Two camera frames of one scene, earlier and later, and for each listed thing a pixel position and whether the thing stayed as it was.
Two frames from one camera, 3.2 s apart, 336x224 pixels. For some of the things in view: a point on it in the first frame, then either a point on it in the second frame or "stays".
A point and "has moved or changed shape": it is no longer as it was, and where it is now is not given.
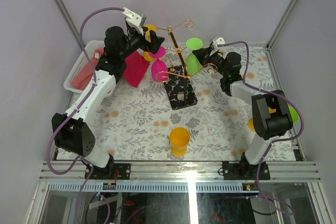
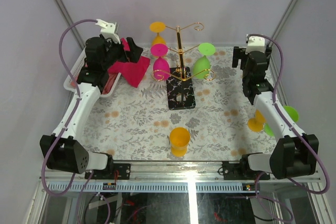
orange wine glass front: (179, 137) stays
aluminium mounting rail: (189, 171) stays
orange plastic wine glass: (150, 27) to (158, 27)
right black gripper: (203, 55) to (239, 53)
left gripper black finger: (155, 43) to (135, 52)
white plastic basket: (90, 46) stays
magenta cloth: (135, 66) stays
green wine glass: (193, 65) has moved or changed shape
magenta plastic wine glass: (159, 68) stays
